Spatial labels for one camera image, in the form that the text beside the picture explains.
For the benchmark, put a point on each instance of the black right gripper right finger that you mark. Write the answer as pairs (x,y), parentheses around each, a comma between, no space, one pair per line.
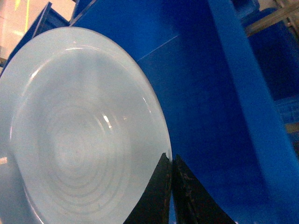
(192,202)

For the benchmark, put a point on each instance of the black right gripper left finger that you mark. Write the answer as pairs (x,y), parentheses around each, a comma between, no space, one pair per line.
(154,204)

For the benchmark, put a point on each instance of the light blue round tray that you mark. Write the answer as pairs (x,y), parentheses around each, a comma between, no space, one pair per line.
(84,125)

